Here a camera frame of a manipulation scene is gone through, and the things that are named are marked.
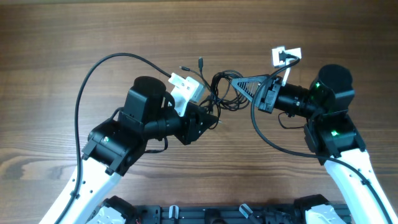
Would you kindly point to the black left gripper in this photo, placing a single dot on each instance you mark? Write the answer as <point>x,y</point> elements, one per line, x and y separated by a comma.
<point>190,130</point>

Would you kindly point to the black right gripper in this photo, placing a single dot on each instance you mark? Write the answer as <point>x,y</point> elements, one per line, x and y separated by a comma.
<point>267,104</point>

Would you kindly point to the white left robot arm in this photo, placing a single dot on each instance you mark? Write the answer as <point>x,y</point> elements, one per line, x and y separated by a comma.
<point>149,112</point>

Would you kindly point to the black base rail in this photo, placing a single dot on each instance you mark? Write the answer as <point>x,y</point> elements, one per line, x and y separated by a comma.
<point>311,209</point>

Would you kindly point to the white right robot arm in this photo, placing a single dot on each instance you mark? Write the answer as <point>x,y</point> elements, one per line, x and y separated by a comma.
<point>330,134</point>

